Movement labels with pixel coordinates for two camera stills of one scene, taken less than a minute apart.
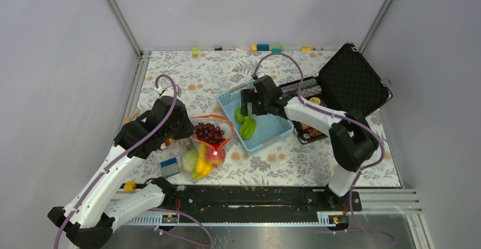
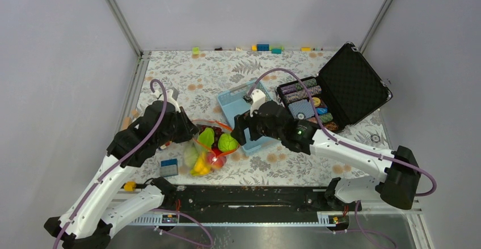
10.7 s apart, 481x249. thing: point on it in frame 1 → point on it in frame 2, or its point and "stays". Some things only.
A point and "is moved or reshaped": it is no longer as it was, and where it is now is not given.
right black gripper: (250, 96) → (244, 121)
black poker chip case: (347, 83) stays
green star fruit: (247, 129) is moved or reshaped
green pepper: (239, 117) is moved or reshaped
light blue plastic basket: (269, 127) stays
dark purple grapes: (210, 133) stays
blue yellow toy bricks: (274, 49) stays
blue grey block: (169, 167) stays
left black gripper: (188, 130) stays
